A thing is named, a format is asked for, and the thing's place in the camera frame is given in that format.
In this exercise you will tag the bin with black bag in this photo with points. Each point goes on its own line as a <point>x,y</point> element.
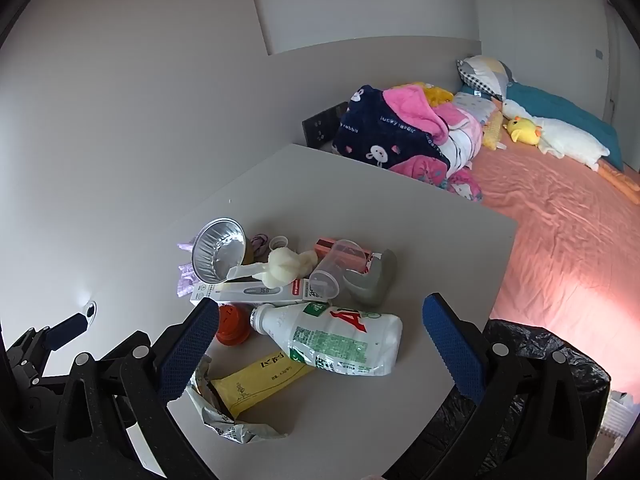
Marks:
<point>530,340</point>

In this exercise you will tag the white plastic spoon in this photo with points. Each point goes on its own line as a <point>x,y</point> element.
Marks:
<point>245,271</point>

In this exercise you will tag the small printed pillow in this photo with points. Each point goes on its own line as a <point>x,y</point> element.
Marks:
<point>475,105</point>

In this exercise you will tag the pink fleece blanket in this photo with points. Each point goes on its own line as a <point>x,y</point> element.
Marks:
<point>410,105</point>

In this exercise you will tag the long yellow plush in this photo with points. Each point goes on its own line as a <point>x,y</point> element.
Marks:
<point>492,130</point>

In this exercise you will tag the black wall socket panel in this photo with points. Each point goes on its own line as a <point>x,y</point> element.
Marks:
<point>322,127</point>

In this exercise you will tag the purple plastic bag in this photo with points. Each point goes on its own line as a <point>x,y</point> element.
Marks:
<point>185,280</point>

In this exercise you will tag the grey yellow patchwork pillow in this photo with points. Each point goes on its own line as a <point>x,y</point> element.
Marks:
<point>485,72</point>

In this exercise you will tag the small white bottle cap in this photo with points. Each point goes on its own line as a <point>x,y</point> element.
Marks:
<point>277,245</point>

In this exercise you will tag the pastel foam floor mat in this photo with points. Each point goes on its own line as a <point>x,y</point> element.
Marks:
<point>620,410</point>

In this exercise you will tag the teal blanket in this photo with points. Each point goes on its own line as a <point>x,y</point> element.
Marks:
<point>560,105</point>

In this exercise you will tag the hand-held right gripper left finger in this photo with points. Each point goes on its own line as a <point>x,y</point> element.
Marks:
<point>186,352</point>

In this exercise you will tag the silver foil wrapper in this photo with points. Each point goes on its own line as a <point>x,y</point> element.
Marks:
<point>220,412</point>

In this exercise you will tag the yellow cloth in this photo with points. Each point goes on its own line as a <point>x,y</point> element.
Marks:
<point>437,94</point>

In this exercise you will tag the pink cartoon print blanket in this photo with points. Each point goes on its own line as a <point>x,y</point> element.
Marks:
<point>435,172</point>

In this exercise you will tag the white bottle with green label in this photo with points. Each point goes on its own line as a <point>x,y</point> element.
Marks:
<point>340,340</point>

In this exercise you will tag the yellow snack wrapper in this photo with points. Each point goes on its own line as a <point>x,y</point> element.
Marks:
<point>260,375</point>

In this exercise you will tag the yellow duck plush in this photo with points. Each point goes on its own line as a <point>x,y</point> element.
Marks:
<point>522,130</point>

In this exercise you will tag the red plastic lid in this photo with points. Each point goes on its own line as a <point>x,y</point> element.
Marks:
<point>232,325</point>

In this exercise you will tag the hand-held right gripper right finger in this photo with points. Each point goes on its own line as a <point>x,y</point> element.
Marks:
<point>452,355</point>

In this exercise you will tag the large white tissue wad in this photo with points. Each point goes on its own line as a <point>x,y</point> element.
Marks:
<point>285,266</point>

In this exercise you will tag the small white tissue wad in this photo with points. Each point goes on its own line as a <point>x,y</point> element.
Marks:
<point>307,259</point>

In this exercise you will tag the clear plastic cup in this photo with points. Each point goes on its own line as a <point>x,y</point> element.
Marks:
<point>332,267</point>

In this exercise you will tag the pink and white striped quilt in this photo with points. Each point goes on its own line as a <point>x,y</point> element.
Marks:
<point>460,132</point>

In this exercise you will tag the white goose plush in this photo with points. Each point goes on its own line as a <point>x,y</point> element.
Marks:
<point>565,137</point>

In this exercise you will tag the pink rectangular box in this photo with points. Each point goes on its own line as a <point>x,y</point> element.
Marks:
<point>322,246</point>

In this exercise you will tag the aluminium foil cup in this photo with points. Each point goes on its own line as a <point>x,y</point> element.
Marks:
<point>215,250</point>

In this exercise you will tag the white thermometer box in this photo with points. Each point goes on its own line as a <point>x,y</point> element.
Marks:
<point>250,292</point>

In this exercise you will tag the pink bed sheet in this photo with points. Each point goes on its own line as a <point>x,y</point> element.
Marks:
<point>560,220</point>

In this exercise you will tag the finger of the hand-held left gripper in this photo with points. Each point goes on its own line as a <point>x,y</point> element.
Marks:
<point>66,331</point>

